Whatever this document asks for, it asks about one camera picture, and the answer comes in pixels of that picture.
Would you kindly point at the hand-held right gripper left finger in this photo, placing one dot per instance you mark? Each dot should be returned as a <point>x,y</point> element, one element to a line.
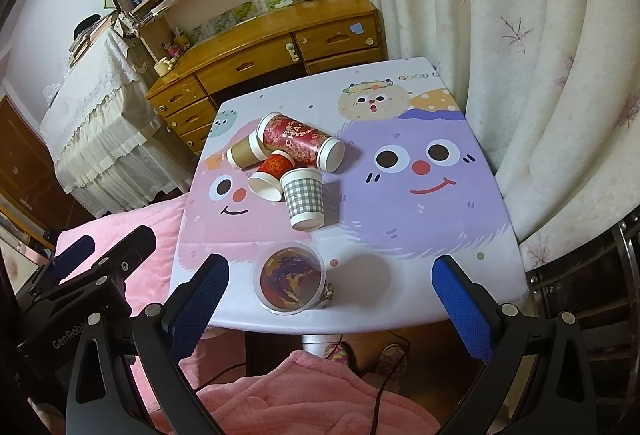
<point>200,300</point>

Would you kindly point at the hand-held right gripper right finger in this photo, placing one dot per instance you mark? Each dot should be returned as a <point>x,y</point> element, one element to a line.
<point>465,310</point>

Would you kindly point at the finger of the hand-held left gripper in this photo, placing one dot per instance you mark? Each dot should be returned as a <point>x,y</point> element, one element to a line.
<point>75,252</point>
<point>131,247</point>

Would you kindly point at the grey plaid paper cup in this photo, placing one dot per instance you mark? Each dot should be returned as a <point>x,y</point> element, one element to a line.
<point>302,197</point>

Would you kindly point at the colourful swirl paper cup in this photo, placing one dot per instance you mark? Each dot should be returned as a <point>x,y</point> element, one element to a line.
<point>290,282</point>

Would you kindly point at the brown paper cup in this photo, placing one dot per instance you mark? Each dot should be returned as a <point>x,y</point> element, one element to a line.
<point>242,154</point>

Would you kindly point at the small red paper cup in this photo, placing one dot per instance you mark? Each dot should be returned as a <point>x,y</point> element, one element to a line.
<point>270,167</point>

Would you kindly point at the tall red patterned paper cup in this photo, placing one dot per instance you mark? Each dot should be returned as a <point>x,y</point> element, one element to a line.
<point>300,142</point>

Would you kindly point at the pink quilt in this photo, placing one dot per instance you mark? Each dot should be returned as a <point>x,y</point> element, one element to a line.
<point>125,225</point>

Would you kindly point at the colourful slipper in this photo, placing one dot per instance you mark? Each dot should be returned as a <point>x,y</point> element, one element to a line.
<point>392,360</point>
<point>340,355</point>

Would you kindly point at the brown wooden cabinet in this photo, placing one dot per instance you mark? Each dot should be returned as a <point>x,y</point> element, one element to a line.
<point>22,165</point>

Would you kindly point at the cartoon print table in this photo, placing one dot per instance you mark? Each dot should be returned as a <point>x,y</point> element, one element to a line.
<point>400,225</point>

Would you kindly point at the chrome metal rack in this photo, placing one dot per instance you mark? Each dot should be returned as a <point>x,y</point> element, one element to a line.
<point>580,290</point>

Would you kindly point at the grey table leg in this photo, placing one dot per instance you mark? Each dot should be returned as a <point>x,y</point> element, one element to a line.
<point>315,344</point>

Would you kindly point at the lace covered side table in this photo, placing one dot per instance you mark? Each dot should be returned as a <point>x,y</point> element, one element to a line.
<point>100,125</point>

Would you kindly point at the pink fleece robe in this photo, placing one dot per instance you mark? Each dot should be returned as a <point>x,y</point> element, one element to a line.
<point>300,395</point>

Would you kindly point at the stack of books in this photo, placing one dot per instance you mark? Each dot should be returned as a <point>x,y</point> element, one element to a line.
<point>87,40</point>

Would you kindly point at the wooden desk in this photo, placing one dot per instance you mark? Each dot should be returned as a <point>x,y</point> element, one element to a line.
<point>260,50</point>

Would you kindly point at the white floral curtain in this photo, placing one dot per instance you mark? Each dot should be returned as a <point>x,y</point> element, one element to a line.
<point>500,40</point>

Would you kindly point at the blue sticky note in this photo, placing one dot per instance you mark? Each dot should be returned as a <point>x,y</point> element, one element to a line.
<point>356,28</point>

